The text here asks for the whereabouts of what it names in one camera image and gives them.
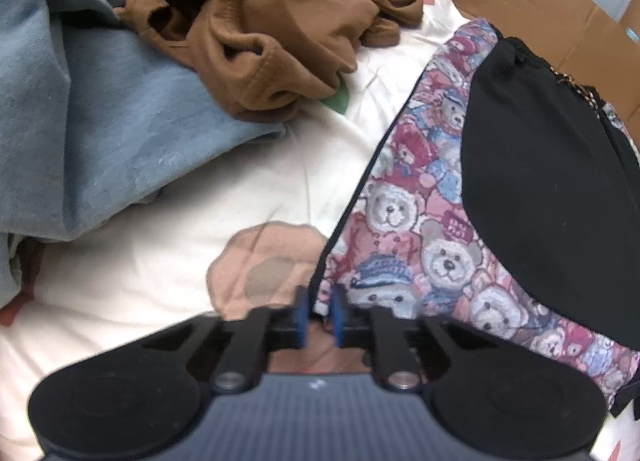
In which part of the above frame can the black teddy-print garment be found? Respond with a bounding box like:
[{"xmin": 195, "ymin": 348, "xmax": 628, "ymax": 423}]
[{"xmin": 310, "ymin": 19, "xmax": 639, "ymax": 413}]

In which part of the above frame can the cream bear-print bed sheet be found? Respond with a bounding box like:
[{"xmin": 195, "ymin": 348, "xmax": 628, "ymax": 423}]
[{"xmin": 0, "ymin": 0, "xmax": 640, "ymax": 461}]

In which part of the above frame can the blue-grey garment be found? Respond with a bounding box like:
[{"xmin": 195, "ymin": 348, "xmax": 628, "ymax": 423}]
[{"xmin": 1, "ymin": 0, "xmax": 284, "ymax": 303}]

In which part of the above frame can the brown crumpled garment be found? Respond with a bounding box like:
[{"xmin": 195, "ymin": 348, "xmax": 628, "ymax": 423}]
[{"xmin": 116, "ymin": 0, "xmax": 423, "ymax": 122}]

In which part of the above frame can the brown cardboard box sheet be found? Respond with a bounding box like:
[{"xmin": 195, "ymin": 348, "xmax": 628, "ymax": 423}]
[{"xmin": 454, "ymin": 0, "xmax": 639, "ymax": 111}]

